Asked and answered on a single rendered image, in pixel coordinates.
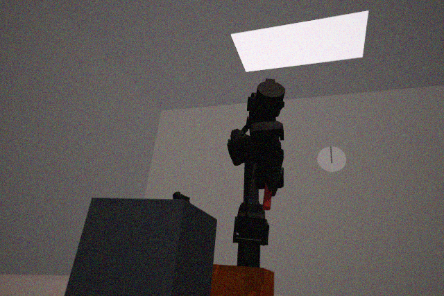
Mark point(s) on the dark red peg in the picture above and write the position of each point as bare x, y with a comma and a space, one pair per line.
267, 198

